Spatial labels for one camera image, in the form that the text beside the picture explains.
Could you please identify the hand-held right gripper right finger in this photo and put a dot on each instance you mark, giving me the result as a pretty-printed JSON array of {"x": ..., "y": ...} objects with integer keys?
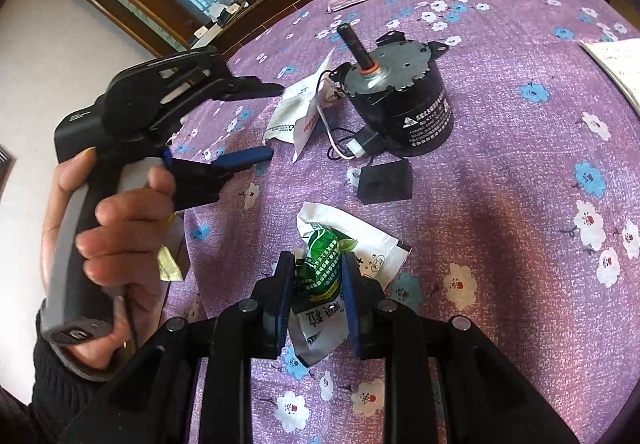
[{"x": 350, "y": 309}]

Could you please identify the white tray yellow taped edge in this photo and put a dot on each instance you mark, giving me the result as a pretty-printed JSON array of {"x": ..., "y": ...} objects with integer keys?
[{"x": 172, "y": 264}]

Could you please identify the white crumpled packet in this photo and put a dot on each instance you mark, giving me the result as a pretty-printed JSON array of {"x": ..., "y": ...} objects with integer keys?
[{"x": 380, "y": 249}]

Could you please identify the open paper notebook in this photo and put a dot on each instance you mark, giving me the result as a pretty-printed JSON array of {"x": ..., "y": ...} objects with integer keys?
[{"x": 620, "y": 64}]

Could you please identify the black square block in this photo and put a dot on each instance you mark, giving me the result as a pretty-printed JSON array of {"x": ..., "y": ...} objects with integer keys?
[{"x": 385, "y": 181}]

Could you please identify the white packet red print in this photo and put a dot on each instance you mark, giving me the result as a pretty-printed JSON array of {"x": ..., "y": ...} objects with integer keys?
[{"x": 287, "y": 117}]

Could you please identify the green and white packet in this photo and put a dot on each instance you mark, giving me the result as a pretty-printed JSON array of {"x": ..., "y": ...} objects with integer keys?
[{"x": 320, "y": 269}]

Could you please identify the person's left forearm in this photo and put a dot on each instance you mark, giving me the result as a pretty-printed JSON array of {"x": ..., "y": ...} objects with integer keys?
[{"x": 50, "y": 399}]

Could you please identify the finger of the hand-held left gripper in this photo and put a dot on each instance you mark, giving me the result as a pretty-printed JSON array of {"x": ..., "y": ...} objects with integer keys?
[
  {"x": 250, "y": 89},
  {"x": 245, "y": 157}
]

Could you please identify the person's left hand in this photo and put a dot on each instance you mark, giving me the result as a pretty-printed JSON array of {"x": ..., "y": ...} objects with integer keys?
[{"x": 130, "y": 234}]

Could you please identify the black electric motor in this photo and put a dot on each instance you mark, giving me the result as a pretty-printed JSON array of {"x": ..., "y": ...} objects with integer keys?
[{"x": 400, "y": 99}]

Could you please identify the purple floral tablecloth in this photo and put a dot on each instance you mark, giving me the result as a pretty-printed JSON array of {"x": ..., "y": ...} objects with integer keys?
[{"x": 500, "y": 174}]

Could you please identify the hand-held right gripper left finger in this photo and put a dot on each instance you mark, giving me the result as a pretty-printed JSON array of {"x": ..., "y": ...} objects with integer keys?
[{"x": 287, "y": 294}]

